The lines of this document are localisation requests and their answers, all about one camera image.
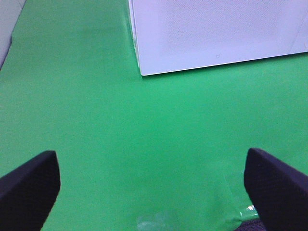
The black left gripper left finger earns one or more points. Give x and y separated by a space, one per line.
28 193

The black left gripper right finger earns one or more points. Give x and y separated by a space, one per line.
278 191

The white microwave door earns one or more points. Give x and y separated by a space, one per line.
176 35

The green table mat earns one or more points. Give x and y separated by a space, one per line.
141 153

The white microwave oven body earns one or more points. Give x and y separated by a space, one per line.
300 44

